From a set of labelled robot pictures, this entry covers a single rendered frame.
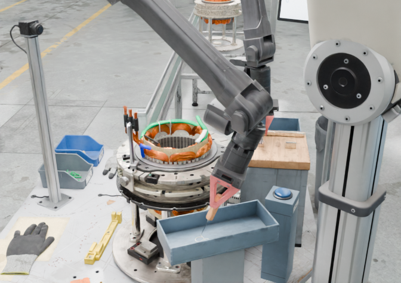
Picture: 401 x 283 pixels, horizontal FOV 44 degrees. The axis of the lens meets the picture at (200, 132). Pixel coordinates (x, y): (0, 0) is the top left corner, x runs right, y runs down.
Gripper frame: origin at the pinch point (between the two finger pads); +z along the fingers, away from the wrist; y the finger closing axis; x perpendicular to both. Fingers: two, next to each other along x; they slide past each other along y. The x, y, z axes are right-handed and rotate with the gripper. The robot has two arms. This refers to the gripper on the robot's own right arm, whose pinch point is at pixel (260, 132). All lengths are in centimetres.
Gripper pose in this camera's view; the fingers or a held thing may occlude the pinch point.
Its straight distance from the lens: 146.1
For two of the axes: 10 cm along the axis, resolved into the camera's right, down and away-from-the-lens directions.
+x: -1.0, 4.0, -9.1
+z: 0.5, 9.2, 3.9
